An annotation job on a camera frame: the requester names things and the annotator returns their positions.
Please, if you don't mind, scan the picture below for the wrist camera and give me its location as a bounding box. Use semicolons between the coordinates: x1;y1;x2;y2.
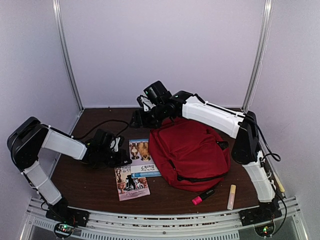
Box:
109;135;125;152
136;95;153;112

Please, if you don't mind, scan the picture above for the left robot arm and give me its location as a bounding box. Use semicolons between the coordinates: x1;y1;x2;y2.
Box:
7;116;132;222

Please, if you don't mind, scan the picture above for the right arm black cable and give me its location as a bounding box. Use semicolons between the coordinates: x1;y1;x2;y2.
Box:
249;117;288;236

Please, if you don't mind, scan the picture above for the pink black highlighter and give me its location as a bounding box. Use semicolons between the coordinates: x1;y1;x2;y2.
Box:
191;188;215;206

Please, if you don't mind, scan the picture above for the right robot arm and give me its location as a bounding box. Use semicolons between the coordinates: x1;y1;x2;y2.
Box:
130;80;279;221

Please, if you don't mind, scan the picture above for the left aluminium frame post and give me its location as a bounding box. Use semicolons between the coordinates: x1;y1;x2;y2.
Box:
52;0;84;112

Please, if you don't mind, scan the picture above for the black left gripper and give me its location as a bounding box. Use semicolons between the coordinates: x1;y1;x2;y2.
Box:
98;147;132;168

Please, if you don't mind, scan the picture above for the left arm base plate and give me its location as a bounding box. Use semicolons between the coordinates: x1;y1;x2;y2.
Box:
45;208;90;227

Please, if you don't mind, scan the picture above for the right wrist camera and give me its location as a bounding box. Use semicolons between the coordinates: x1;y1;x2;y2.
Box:
136;95;153;112

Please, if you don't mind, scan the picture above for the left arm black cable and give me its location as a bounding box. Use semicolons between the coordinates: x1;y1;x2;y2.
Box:
74;119;132;142

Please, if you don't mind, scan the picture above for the blue dog picture book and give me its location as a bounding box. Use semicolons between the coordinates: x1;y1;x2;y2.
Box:
129;139;161;178

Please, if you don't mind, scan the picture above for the pink illustrated paperback book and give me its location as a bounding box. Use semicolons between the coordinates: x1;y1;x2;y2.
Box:
114;166;151;202

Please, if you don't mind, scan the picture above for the right aluminium frame post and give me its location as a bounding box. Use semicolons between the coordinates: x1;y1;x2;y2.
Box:
242;0;274;113

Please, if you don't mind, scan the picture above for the red student backpack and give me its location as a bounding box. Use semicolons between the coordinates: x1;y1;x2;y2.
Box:
148;118;231;192

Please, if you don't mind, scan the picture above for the aluminium frame post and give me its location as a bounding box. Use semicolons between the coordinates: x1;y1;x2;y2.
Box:
52;0;84;112
242;0;274;113

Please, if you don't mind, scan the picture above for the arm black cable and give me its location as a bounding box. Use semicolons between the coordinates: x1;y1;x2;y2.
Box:
74;119;132;142
249;117;288;236

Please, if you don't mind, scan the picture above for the pale yellow highlighter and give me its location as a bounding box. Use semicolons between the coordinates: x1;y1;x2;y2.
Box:
227;184;237;210

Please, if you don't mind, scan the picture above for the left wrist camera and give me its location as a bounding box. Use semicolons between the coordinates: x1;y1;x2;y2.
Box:
109;135;125;152

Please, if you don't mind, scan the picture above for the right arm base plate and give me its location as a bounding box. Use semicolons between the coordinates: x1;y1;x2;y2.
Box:
238;206;282;226

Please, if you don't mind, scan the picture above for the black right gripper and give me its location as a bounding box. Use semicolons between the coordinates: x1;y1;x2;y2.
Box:
129;103;167;129

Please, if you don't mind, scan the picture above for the front aluminium rail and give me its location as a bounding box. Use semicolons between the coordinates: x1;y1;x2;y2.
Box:
18;197;310;240

